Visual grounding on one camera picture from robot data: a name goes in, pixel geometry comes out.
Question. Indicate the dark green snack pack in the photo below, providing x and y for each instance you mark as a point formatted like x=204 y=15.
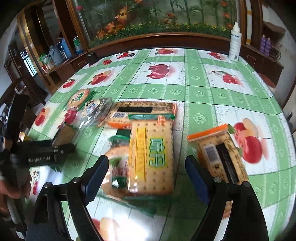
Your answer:
x=122 y=133

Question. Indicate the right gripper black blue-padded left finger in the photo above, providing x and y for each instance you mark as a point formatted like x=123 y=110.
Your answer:
x=80 y=192

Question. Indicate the green bottle on cabinet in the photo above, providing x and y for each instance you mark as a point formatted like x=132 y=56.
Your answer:
x=77 y=45

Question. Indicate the small black table object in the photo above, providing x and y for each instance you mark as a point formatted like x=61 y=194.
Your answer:
x=92 y=58

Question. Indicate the purple bottles on shelf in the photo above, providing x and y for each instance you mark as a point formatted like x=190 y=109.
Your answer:
x=265 y=45

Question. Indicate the flower mural screen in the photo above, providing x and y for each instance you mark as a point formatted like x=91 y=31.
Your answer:
x=104 y=21

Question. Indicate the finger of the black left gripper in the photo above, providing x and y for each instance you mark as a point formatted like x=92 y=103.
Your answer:
x=50 y=154

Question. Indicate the person's left hand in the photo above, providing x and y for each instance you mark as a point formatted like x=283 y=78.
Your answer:
x=9 y=191

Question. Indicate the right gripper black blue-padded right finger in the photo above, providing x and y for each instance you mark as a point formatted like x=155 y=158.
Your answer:
x=213 y=192

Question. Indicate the grey kettle jug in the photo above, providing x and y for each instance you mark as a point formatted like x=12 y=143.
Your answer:
x=55 y=57

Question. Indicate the blue thermos flask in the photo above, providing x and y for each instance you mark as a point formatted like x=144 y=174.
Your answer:
x=64 y=47

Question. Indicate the dark wooden chair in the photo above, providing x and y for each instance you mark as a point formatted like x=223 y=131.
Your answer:
x=24 y=85

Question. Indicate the silver clear biscuit pack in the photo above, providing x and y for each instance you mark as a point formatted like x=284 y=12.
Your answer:
x=95 y=112

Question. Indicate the orange barcode cracker pack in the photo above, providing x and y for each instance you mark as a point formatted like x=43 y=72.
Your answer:
x=217 y=153

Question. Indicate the green fruit-pattern tablecloth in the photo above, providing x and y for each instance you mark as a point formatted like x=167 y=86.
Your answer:
x=209 y=90

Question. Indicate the green yellow cracker pack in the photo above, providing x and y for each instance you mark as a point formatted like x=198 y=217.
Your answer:
x=151 y=155

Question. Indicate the white spray bottle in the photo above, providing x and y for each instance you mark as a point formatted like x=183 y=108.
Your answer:
x=235 y=43

